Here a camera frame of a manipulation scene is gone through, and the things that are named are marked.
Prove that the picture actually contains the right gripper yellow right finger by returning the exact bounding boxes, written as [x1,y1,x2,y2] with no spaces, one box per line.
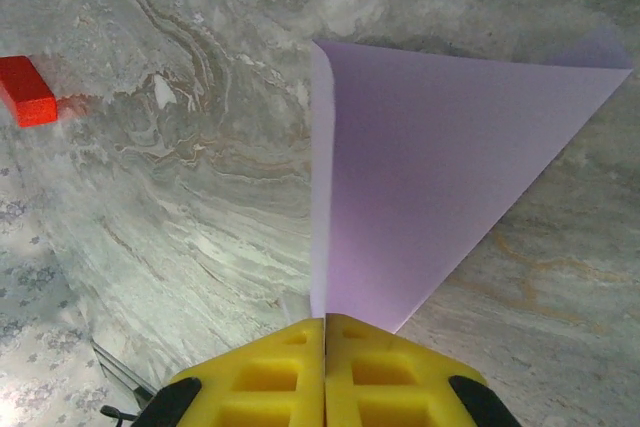
[325,313,521,427]

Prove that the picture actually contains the floral patterned backdrop cloth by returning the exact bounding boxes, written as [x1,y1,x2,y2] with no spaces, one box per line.
[0,126,151,427]

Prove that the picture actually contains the red rectangular block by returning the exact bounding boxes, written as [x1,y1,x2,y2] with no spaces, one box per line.
[0,55,59,128]

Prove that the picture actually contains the aluminium table edge rail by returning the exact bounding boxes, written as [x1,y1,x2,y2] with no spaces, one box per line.
[91,338,157,404]

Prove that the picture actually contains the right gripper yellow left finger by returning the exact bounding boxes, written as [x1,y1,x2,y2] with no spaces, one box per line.
[137,316,326,427]

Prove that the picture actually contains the marble patterned table cover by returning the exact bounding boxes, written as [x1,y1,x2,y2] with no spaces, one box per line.
[0,0,640,427]

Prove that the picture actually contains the purple square paper sheet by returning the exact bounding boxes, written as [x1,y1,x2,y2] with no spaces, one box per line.
[309,26,634,336]

